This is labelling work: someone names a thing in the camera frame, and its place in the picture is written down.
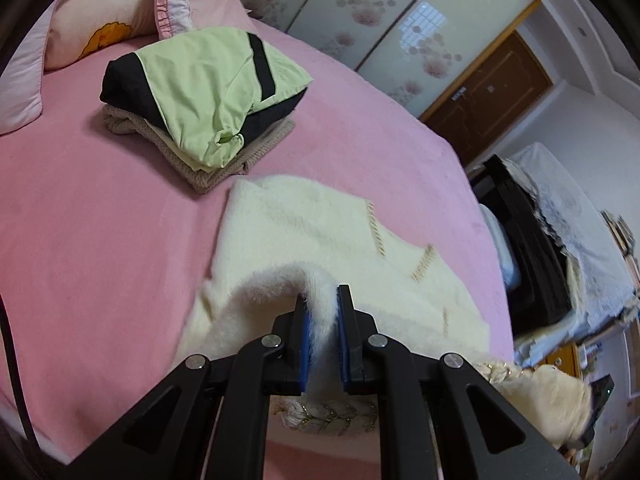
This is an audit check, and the beige knitted sweater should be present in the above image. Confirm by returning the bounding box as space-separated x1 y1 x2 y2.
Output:
102 104 295 194

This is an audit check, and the green and black jacket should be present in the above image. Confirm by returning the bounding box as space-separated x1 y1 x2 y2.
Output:
100 26 312 172

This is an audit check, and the white lace cover cloth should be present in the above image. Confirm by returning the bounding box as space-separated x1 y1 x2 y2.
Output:
502 143 637 366

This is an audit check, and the dark brown wooden door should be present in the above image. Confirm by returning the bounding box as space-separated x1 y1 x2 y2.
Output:
425 32 552 166

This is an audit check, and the stack of books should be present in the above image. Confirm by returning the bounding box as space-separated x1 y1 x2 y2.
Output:
601 210 640 292

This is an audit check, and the pink bed sheet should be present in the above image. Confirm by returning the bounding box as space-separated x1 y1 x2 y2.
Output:
1 26 513 460

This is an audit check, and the floral sliding wardrobe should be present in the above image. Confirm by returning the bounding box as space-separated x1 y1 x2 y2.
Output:
241 0 539 117

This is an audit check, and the pink ruffled pillow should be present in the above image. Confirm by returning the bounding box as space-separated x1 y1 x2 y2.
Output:
1 0 195 134

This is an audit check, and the white fluffy sweater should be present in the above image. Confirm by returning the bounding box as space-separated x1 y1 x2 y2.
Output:
176 176 592 446

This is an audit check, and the dark wooden cabinet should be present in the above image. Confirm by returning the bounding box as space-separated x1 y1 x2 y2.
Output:
471 155 572 338

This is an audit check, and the black cable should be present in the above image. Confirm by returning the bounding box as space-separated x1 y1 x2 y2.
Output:
0 294 42 453

